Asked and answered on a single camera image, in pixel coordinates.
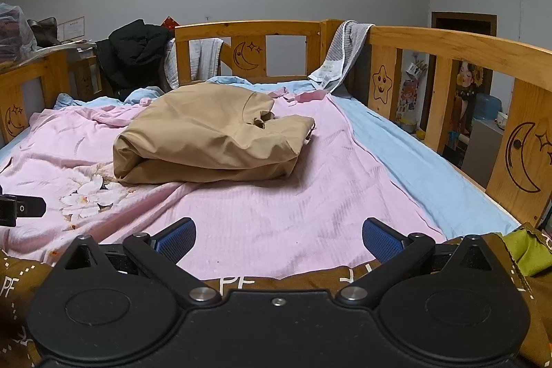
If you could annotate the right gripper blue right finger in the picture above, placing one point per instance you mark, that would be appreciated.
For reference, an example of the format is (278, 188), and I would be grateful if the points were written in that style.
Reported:
(383, 242)

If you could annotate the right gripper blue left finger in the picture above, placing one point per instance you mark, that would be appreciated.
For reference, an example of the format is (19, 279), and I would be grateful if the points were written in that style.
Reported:
(176, 240)

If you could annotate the tan hooded zip jacket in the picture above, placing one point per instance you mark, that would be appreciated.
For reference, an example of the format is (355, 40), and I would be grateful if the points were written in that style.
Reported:
(207, 133)

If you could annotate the clear plastic bag of clothes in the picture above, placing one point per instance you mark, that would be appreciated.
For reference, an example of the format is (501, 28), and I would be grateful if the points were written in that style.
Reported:
(17, 40)

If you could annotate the brown PF patterned blanket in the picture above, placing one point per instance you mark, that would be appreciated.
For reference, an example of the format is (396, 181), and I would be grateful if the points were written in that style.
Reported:
(479, 301)

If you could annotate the pink floral quilt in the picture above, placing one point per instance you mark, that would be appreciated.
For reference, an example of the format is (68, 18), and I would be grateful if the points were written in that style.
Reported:
(308, 221)

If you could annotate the light blue bed sheet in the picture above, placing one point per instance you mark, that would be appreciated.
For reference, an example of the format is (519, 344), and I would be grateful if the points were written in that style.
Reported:
(451, 201)

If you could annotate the blue water jug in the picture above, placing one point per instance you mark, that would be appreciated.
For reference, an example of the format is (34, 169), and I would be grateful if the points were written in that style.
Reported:
(486, 107)

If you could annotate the dark framed picture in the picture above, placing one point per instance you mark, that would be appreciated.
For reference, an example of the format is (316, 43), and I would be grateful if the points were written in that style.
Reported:
(470, 79)

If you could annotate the grey white striped cloth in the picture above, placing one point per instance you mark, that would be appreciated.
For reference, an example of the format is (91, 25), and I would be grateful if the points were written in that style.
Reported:
(204, 55)

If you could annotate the grey mesh towel with label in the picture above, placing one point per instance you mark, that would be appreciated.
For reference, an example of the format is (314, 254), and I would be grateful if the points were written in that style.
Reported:
(344, 49)

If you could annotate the black garment on rail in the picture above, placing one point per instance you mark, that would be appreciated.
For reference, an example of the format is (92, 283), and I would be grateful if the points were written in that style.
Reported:
(132, 57)

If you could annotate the wooden bed frame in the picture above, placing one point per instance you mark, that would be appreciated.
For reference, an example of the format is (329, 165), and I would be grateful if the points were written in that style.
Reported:
(521, 178)

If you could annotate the red wall decoration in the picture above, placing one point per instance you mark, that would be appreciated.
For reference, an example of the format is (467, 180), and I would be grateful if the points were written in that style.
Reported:
(169, 23)

